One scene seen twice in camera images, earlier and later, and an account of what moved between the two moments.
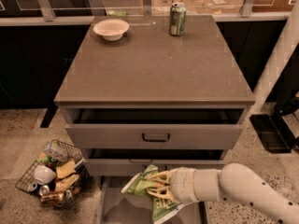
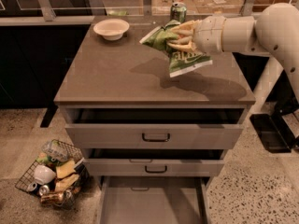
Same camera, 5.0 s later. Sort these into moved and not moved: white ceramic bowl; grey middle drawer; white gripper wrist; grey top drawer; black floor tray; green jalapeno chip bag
Moved: white gripper wrist; green jalapeno chip bag
Not moved: grey middle drawer; white ceramic bowl; black floor tray; grey top drawer
